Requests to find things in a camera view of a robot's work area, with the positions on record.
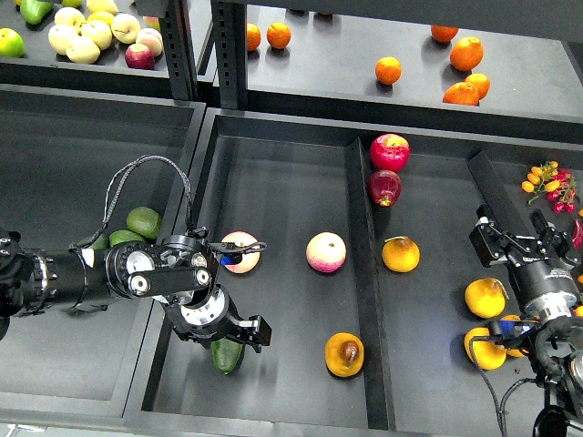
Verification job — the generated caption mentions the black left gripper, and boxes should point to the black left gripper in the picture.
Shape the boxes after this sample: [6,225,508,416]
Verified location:
[164,286,272,353]

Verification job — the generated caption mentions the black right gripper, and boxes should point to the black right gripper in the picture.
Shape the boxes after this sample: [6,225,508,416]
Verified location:
[469,204,581,317]

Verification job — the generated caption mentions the dark green avocado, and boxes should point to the dark green avocado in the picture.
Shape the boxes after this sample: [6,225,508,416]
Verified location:
[211,338,244,374]

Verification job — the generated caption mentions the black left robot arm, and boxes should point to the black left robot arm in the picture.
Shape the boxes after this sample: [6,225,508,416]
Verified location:
[1,228,271,351]

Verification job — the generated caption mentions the yellow pear upper right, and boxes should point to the yellow pear upper right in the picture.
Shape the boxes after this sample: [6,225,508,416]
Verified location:
[465,278,506,319]

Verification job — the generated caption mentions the yellow pear far right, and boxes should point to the yellow pear far right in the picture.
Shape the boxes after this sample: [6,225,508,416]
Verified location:
[499,314,533,358]

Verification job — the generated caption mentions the yellow pear lower right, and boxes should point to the yellow pear lower right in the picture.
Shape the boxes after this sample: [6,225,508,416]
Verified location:
[464,327,506,371]

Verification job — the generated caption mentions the green avocado top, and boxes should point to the green avocado top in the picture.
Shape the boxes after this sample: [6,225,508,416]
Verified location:
[126,206,162,240]

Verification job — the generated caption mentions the green avocado middle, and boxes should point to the green avocado middle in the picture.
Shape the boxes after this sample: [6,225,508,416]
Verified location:
[109,229,146,247]

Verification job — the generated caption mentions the green avocado hidden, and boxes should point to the green avocado hidden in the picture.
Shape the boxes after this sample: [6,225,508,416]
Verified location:
[76,235,110,249]

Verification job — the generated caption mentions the pale yellow pear front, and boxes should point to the pale yellow pear front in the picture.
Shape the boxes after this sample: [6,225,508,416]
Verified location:
[66,36,101,65]

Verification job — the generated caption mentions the pale yellow pear centre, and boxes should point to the pale yellow pear centre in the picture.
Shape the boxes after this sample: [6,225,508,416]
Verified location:
[81,20,113,51]

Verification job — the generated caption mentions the pale yellow pear left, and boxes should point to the pale yellow pear left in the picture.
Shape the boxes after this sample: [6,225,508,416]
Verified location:
[48,24,78,56]

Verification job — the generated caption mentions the red chili pepper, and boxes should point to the red chili pepper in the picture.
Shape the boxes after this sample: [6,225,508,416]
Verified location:
[571,218,583,249]

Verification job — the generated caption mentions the black divider right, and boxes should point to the black divider right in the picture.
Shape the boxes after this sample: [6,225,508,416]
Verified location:
[465,150,583,365]

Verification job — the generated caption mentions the cherry tomato bunch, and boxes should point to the cherry tomato bunch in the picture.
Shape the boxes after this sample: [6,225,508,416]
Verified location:
[521,161,580,214]

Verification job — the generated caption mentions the pink peach left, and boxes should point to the pink peach left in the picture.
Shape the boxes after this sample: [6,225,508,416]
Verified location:
[221,230,261,274]

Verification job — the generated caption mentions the pink peach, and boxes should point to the pink peach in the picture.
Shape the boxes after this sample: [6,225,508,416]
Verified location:
[306,231,346,273]
[221,230,261,274]

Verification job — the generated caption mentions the pink peach right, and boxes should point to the pink peach right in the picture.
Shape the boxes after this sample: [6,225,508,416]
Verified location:
[306,231,346,273]

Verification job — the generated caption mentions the black centre tray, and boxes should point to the black centre tray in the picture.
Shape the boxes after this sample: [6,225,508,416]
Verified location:
[125,110,582,436]

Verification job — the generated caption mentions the black tray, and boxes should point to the black tray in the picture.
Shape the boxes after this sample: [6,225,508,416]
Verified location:
[125,110,582,436]
[1,85,206,422]

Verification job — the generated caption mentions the dark red apple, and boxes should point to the dark red apple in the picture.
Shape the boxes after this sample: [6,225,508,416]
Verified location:
[368,169,402,208]

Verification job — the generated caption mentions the orange front right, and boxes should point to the orange front right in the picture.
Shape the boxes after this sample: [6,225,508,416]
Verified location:
[443,82,480,106]

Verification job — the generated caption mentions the bright red apple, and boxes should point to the bright red apple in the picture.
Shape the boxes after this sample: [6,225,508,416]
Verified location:
[370,133,410,173]

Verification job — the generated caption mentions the orange right small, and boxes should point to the orange right small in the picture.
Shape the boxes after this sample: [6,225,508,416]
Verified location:
[465,73,491,99]

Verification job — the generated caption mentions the large orange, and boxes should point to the large orange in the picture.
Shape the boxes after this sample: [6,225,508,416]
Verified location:
[450,36,484,71]

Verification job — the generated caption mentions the orange shelf centre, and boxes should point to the orange shelf centre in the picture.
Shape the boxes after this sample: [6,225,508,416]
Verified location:
[374,56,402,86]

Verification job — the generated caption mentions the orange top right edge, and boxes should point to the orange top right edge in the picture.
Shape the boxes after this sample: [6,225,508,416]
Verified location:
[430,25,459,44]

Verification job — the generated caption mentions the black left tray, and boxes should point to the black left tray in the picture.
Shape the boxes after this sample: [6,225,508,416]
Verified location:
[1,85,206,422]

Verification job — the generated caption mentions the red apple on shelf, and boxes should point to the red apple on shelf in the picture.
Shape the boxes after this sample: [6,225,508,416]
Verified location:
[125,43,155,70]

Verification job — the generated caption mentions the small orange top shelf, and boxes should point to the small orange top shelf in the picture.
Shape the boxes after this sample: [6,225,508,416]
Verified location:
[267,22,292,50]

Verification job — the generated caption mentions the pale peach on shelf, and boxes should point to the pale peach on shelf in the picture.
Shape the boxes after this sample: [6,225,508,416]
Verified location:
[136,27,164,57]

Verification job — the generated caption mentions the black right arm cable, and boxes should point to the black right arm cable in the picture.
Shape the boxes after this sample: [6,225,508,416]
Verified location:
[468,336,547,437]

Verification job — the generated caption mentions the orange cut by post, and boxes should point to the orange cut by post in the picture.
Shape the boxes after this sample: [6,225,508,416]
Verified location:
[246,23,261,52]

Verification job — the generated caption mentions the black shelf post right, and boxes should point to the black shelf post right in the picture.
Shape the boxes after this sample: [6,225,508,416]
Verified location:
[210,1,248,110]

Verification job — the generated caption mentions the black shelf post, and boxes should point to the black shelf post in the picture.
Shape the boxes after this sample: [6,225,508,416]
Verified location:
[136,0,199,101]
[210,1,248,110]

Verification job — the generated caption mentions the black shelf post left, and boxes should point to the black shelf post left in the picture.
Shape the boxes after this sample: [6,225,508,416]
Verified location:
[136,0,199,101]

